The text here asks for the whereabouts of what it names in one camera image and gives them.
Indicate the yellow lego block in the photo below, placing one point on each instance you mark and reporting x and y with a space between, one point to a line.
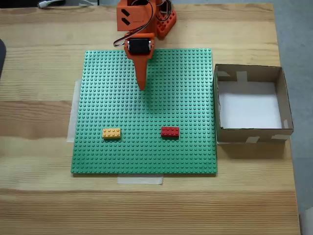
111 133

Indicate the red lego block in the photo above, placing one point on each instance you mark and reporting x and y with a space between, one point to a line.
170 132

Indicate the green lego baseplate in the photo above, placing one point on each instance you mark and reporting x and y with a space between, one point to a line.
146 151

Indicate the white paper box lining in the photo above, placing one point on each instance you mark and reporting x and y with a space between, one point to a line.
249 107

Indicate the open cardboard box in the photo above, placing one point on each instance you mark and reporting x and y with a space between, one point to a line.
254 138

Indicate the long masking tape strip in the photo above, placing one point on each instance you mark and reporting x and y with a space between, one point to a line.
71 122

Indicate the short masking tape strip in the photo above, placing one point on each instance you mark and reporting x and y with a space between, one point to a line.
139 180

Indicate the black rounded object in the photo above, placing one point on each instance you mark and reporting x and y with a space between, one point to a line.
2 56

